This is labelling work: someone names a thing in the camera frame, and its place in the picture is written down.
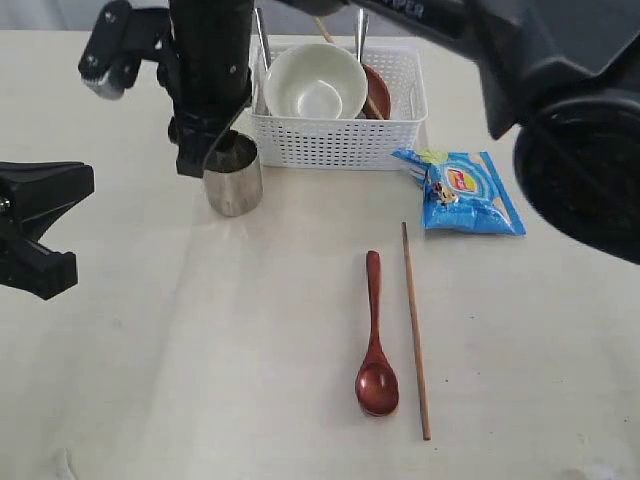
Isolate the white perforated plastic basket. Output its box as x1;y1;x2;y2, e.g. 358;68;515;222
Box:
246;45;428;171

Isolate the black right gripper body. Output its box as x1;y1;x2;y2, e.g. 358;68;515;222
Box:
169;0;254;150

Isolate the white ceramic bowl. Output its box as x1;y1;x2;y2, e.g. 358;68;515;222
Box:
263;43;368;120

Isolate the brown wooden plate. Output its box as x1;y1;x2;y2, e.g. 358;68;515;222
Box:
363;65;392;120

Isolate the silver metal knife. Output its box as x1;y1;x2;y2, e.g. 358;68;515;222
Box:
254;7;271;116

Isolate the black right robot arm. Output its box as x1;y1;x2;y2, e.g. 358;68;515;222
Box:
158;1;639;263

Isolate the light wooden chopstick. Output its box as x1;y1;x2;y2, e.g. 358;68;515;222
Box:
312;14;386;121
401;222;432;441

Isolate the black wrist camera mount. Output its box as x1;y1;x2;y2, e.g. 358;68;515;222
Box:
78;1;171;100

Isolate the blue Lay's chips bag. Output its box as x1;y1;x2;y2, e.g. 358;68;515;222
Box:
392;148;526;236

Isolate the dark red wooden spoon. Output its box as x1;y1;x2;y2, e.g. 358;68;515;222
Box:
355;250;399;417

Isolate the silver metal fork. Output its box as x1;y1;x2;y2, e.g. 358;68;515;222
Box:
355;8;369;62

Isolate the shiny stainless steel cup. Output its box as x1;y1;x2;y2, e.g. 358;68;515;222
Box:
203;133;263;217

